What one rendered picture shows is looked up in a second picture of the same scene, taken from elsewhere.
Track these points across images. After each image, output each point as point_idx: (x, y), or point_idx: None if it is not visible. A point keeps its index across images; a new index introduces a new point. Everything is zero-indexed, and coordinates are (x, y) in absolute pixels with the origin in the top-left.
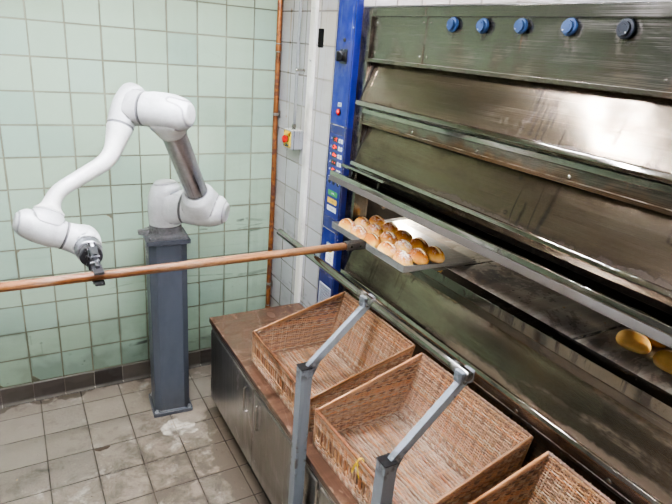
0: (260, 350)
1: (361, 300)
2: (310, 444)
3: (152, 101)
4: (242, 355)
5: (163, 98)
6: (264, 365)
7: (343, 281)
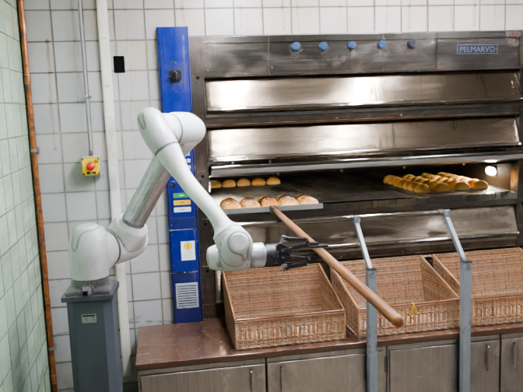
0: (254, 327)
1: (356, 218)
2: (359, 339)
3: (189, 119)
4: (224, 353)
5: (192, 115)
6: (263, 337)
7: (329, 218)
